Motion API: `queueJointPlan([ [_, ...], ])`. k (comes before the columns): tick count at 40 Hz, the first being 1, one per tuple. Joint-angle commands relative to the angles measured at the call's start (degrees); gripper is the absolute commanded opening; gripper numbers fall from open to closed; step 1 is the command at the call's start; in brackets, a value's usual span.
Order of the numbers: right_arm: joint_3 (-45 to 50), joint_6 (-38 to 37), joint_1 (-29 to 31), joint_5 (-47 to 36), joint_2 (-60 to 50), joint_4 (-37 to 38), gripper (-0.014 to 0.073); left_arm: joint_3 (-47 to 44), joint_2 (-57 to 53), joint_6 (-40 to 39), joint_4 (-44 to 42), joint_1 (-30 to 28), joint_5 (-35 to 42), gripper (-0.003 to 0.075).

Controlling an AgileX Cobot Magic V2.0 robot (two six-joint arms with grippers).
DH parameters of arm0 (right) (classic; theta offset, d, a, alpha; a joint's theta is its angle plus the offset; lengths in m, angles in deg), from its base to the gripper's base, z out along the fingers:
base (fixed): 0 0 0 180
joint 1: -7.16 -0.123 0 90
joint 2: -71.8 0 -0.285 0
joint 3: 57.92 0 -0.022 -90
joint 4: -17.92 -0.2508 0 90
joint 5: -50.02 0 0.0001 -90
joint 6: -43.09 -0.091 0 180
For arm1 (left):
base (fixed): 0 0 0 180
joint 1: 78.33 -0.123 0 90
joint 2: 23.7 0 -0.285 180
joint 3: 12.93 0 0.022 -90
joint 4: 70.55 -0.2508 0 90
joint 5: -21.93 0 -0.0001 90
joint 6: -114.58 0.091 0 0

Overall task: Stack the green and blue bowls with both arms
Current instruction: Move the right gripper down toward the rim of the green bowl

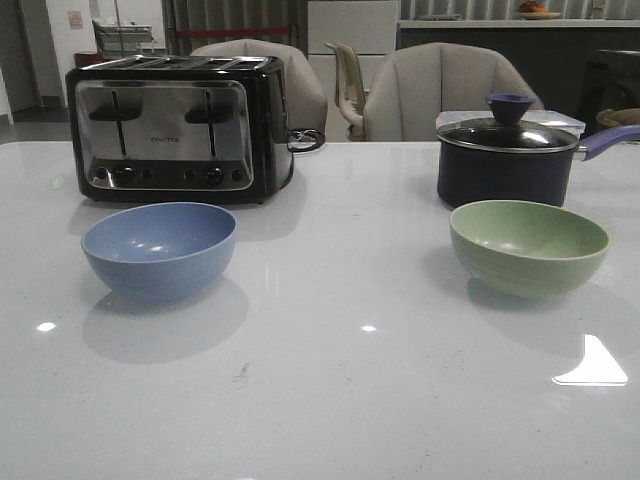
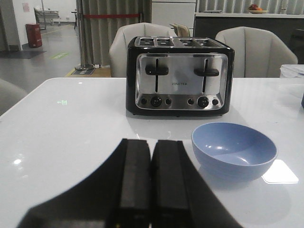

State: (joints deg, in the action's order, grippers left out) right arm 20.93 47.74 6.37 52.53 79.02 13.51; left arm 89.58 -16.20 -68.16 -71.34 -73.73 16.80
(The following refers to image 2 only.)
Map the fruit bowl on counter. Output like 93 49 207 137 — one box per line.
247 4 268 14

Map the black silver four-slot toaster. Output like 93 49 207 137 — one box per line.
126 37 235 117

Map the blue bowl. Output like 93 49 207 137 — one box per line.
191 122 278 181

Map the clear plastic storage box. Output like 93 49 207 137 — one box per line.
280 64 304 78

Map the beige armchair right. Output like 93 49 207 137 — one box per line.
216 27 298 78

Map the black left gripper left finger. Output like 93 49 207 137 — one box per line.
18 139 150 228

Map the dark counter cabinet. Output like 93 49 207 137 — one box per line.
193 13 304 47

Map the beige armchair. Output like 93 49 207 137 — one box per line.
216 27 298 78
109 22 177 78

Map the beige plastic chair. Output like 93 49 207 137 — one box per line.
170 23 190 37

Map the red bin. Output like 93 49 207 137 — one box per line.
25 23 43 48

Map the beige armchair left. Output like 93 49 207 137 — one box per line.
109 22 177 78

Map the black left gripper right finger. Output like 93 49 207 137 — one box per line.
152 140 241 228

